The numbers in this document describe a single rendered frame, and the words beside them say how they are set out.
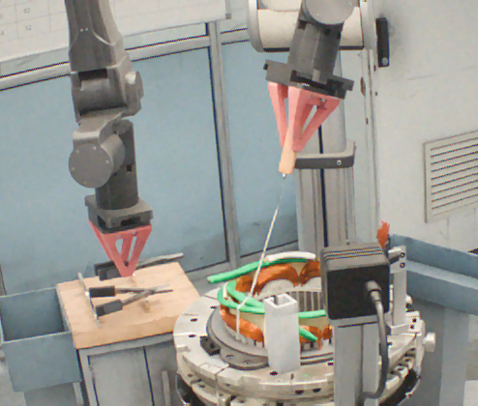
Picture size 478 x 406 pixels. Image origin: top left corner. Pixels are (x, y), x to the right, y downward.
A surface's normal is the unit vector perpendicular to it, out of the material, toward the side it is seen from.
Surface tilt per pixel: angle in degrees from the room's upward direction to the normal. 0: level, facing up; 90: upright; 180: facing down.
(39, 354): 90
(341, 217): 90
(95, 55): 97
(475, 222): 90
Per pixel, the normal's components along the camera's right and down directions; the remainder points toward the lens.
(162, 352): 0.29, 0.31
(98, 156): -0.15, 0.34
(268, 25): -0.13, 0.57
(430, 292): -0.71, 0.29
